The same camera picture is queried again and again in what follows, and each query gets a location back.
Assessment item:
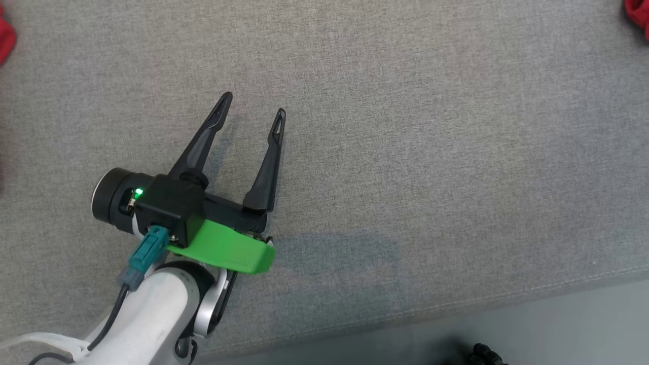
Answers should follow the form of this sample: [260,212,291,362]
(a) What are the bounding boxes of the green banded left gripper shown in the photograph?
[91,91,287,275]

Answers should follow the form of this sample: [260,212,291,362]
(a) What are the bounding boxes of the red jersey with white sleeves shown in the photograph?
[0,6,17,66]

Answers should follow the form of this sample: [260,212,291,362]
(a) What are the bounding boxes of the red shorts with white stripe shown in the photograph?
[623,0,649,42]

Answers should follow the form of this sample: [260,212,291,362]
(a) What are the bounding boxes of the grey fabric sofa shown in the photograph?
[0,0,649,355]

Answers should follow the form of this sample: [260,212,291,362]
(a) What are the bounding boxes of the white tape strip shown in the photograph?
[0,332,89,361]

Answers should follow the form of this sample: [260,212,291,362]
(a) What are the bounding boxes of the left black cable teal plug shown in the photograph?
[28,226,170,365]

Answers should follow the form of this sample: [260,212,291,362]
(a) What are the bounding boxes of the black ribbed hose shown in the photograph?
[446,342,510,365]

